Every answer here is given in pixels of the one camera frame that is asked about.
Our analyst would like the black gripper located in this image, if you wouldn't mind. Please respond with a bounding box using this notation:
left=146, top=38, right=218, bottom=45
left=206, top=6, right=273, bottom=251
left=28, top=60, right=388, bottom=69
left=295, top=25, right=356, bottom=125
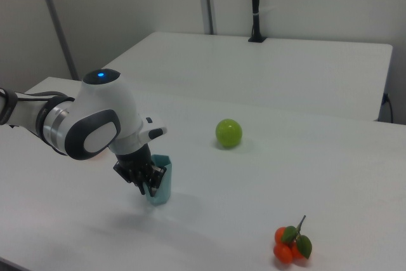
left=113, top=145, right=168, bottom=198

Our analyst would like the teal faceted mug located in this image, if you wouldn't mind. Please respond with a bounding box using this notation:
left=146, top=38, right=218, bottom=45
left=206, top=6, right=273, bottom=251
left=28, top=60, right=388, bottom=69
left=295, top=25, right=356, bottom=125
left=143, top=154, right=174, bottom=206

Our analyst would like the green apple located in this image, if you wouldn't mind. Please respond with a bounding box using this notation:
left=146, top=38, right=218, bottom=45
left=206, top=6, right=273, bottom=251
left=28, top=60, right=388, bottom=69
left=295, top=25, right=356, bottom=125
left=215, top=118, right=244, bottom=149

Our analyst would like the small oranges cluster with leaves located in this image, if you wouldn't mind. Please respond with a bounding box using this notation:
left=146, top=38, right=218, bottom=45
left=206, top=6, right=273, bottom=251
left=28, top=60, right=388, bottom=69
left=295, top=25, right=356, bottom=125
left=273, top=215, right=313, bottom=265

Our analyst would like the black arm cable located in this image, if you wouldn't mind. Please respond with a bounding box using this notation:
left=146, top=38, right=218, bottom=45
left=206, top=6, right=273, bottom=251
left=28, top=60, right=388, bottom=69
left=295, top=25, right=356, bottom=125
left=0, top=88, right=75, bottom=104

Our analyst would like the black camera pole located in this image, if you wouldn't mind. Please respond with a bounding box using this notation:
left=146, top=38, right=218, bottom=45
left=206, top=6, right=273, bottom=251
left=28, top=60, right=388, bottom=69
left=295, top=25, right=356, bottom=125
left=247, top=0, right=267, bottom=44

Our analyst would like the black wall cable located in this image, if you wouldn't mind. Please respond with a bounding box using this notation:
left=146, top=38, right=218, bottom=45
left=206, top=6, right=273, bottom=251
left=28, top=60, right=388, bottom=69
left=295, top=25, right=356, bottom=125
left=381, top=92, right=395, bottom=124

